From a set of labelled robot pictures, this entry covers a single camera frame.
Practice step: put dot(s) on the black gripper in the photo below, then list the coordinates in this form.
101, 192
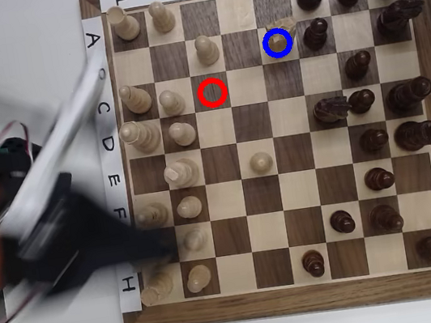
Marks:
101, 233

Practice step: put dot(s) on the light wooden knight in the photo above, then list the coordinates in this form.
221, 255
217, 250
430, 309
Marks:
278, 42

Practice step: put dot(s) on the light wooden bishop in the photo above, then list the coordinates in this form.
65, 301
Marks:
153, 215
138, 100

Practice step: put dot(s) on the light wooden rook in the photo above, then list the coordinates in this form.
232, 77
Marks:
158, 288
127, 25

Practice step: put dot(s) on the light wooden pawn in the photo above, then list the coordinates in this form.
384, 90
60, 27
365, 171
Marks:
172, 103
261, 162
207, 50
189, 207
163, 18
183, 134
195, 239
198, 279

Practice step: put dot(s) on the white letter label strip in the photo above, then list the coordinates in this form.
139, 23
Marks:
114, 161

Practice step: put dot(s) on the light wooden king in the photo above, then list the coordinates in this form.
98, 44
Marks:
182, 173

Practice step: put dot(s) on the light wooden queen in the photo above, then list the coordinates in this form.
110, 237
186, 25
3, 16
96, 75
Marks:
144, 136

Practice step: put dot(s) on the wooden chessboard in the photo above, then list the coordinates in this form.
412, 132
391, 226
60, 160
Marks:
315, 297

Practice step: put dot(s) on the dark wooden knight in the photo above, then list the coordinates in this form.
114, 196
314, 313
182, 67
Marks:
396, 20
328, 111

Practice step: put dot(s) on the dark wooden king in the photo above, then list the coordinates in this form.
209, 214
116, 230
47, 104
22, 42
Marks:
416, 135

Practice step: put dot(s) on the dark wooden queen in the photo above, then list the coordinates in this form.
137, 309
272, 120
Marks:
406, 96

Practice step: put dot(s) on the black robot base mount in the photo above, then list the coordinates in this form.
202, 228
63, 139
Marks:
17, 154

